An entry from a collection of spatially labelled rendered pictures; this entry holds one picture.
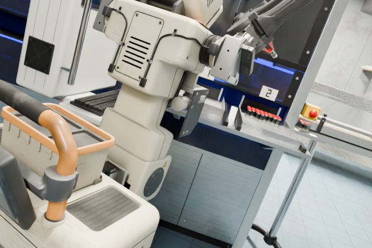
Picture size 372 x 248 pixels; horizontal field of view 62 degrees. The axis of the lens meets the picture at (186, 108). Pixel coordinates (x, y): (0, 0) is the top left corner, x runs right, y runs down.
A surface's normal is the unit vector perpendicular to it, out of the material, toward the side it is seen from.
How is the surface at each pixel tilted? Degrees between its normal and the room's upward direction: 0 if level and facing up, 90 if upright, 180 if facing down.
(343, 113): 90
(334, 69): 90
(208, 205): 90
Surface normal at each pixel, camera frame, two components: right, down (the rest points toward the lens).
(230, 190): -0.11, 0.22
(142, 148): -0.43, -0.05
